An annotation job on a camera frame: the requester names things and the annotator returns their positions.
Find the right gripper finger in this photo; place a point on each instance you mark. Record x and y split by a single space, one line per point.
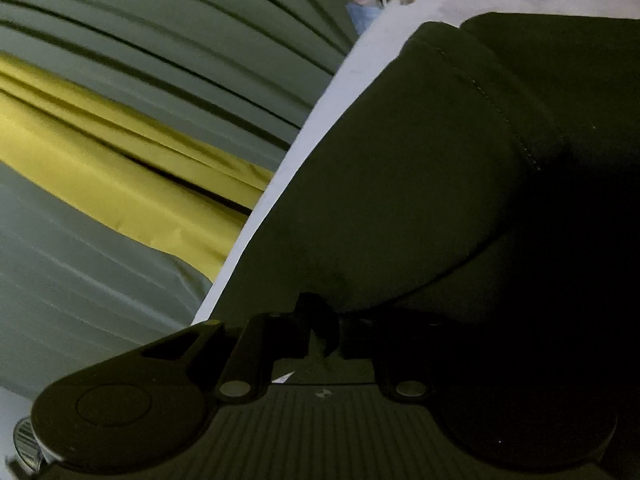
272 345

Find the black pants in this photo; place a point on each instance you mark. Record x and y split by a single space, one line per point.
487 180

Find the yellow curtain panel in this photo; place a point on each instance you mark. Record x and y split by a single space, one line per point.
131 173

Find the round slatted fan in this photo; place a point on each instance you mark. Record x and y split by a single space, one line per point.
26 446

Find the grey green curtain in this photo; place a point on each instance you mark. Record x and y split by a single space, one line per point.
239 75

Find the blue cloth item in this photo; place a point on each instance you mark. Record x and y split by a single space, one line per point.
363 13

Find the lavender bed sheet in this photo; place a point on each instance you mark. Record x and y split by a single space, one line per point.
374 50

